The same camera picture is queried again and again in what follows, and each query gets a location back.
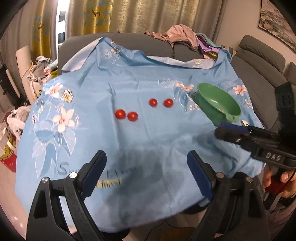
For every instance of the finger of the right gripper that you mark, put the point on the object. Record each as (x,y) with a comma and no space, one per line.
(253,144)
(230,131)

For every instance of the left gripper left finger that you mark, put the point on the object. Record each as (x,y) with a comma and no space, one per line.
(46,219)

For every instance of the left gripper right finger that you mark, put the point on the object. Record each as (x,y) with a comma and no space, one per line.
(235,212)

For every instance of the cherry tomato one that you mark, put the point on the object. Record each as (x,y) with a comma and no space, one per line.
(120,114)

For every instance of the cherry tomato two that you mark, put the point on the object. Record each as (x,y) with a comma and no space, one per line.
(132,116)

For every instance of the right hand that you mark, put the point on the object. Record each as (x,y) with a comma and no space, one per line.
(286,177)

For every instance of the green plastic bowl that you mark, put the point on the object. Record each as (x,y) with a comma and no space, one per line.
(219,106)

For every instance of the grey sofa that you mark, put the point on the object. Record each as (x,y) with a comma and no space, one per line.
(259,66)

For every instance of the cherry tomato four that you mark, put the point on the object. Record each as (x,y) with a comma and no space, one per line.
(168,103)

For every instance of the purple clothes pile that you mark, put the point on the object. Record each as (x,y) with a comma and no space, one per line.
(208,48)

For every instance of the white plastic bags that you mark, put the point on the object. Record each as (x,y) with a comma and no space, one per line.
(12,128)

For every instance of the cherry tomato three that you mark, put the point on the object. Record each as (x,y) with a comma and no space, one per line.
(153,102)

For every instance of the blue floral tablecloth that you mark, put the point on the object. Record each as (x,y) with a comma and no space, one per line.
(146,177)

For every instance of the pink clothes pile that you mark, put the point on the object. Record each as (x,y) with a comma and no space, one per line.
(177,34)

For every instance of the cluttered laundry pile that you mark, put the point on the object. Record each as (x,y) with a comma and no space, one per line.
(41,72)

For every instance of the gold patterned curtain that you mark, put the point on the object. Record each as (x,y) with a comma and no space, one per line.
(34,23)

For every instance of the framed wall painting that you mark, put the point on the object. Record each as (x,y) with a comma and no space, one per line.
(274,23)

